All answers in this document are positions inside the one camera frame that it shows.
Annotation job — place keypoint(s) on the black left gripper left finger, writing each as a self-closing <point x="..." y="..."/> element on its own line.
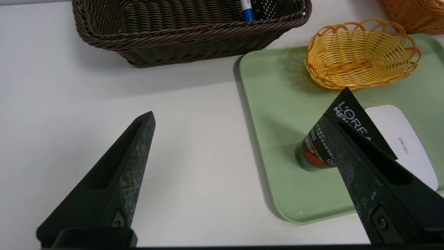
<point x="112" y="194"/>

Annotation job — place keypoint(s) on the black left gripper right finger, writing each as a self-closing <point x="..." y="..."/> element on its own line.
<point x="381" y="194"/>

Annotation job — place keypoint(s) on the black cosmetic tube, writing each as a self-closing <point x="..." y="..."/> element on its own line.
<point x="350" y="111"/>

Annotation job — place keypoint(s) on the white marker with blue cap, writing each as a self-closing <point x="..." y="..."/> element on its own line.
<point x="247" y="12"/>

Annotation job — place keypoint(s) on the small yellow scalloped basket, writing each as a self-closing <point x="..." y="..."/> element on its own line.
<point x="353" y="55"/>

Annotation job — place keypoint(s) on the dark brown wicker basket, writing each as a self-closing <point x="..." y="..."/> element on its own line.
<point x="173" y="38"/>

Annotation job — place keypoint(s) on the orange wicker basket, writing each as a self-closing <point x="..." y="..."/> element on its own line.
<point x="416" y="17"/>

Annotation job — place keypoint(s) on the white pencil case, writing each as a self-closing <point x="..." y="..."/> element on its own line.
<point x="399" y="132"/>

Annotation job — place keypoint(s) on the light green plastic tray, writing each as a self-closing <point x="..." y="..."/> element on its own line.
<point x="277" y="114"/>

